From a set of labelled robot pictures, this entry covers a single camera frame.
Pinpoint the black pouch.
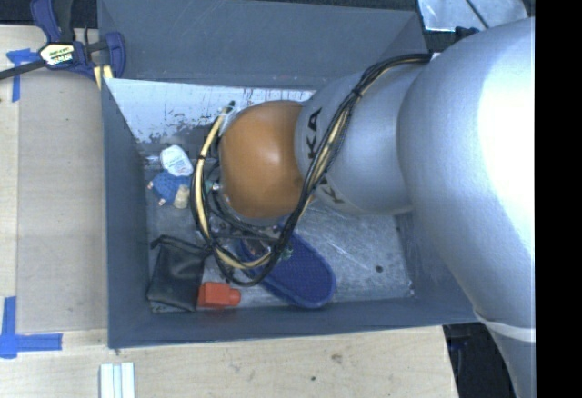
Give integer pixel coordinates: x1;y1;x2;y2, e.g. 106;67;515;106
145;234;211;313

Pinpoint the blue shoe insole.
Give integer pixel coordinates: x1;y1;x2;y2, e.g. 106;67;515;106
236;230;337;310

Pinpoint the red small block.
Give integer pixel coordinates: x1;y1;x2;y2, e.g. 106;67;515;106
196;281;242;310

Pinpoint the pale wood board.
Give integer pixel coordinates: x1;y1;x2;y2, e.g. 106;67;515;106
15;76;110;334

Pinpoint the grey metal bin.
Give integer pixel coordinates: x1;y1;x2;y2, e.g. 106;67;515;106
95;0;479;350

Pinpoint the blue toy animal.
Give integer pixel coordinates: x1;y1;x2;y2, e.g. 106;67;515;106
146;171;192;208

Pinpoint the white small packet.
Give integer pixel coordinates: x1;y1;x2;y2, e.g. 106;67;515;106
159;144;195;178

